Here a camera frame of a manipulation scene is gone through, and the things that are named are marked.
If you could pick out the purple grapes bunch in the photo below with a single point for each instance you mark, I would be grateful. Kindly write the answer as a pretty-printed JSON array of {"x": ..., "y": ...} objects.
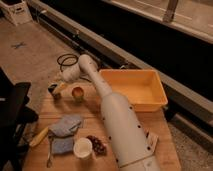
[{"x": 97, "y": 145}]

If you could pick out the white cardboard box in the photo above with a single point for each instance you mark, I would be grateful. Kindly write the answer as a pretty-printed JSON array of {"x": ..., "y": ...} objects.
[{"x": 17, "y": 13}]

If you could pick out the small black white box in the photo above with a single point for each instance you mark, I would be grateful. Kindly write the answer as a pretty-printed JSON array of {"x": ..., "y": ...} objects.
[{"x": 152, "y": 140}]

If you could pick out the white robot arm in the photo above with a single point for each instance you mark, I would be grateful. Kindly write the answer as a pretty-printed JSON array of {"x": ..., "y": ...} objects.
[{"x": 125, "y": 133}]

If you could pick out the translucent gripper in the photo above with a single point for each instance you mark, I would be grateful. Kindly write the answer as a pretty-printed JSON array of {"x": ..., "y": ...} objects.
[{"x": 58, "y": 81}]

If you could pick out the blue cloth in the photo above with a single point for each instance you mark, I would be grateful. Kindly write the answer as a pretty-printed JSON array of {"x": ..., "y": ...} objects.
[{"x": 63, "y": 131}]

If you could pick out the yellow plastic bin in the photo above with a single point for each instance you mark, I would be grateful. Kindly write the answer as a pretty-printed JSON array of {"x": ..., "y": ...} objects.
[{"x": 142, "y": 87}]

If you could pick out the black chair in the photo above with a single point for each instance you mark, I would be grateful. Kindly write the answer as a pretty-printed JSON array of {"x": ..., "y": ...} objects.
[{"x": 14, "y": 115}]

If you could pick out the white paper cup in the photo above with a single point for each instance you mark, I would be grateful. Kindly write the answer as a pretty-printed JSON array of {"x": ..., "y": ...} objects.
[{"x": 82, "y": 148}]

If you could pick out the dark metal cup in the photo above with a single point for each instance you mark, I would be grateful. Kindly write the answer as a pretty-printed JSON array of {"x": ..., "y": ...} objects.
[{"x": 51, "y": 89}]

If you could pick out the orange green cup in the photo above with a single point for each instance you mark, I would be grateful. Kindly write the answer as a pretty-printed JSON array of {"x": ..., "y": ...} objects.
[{"x": 78, "y": 94}]

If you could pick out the metal spoon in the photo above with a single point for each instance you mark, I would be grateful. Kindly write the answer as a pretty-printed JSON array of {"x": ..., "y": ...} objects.
[{"x": 49, "y": 162}]

